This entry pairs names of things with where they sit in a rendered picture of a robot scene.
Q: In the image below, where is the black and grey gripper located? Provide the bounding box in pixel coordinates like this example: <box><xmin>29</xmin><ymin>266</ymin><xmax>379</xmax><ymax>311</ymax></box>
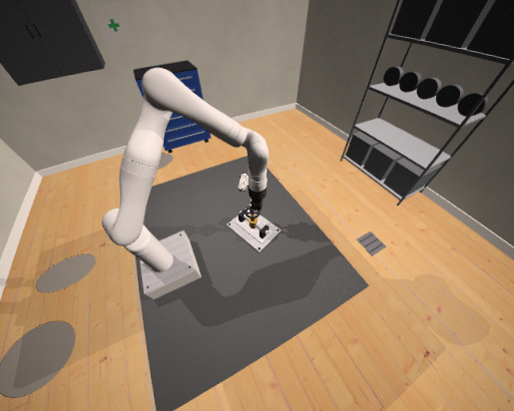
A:
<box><xmin>238</xmin><ymin>174</ymin><xmax>267</xmax><ymax>214</ymax></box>

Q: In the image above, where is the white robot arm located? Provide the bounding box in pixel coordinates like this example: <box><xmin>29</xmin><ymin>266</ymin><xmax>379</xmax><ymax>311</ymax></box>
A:
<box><xmin>102</xmin><ymin>68</ymin><xmax>268</xmax><ymax>272</ymax></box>

